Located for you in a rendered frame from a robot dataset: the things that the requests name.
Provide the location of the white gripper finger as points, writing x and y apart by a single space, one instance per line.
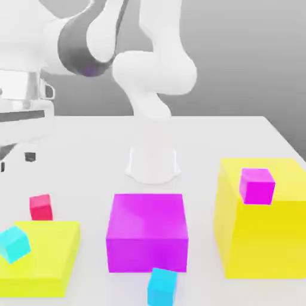
30 156
2 166

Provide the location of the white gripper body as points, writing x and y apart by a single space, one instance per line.
26 129

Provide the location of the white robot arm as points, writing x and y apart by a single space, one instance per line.
153 71

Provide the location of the small red cube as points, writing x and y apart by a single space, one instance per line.
41 210

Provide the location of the small cyan cube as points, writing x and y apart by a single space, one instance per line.
14 243
162 286

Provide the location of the small magenta cube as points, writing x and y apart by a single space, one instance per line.
257 188

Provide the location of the large lime yellow box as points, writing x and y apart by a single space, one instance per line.
47 253

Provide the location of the large magenta box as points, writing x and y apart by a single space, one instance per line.
147 234

